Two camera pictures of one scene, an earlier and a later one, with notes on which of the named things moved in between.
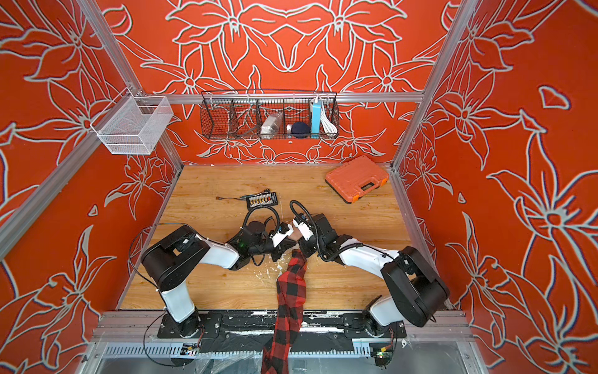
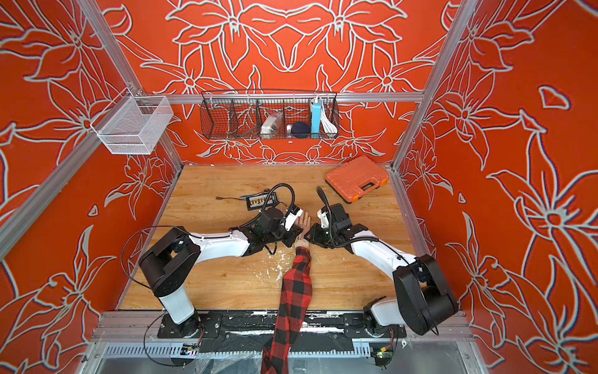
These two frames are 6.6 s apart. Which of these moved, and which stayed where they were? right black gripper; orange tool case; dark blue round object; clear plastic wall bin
Moved: right black gripper
Stayed: orange tool case; dark blue round object; clear plastic wall bin
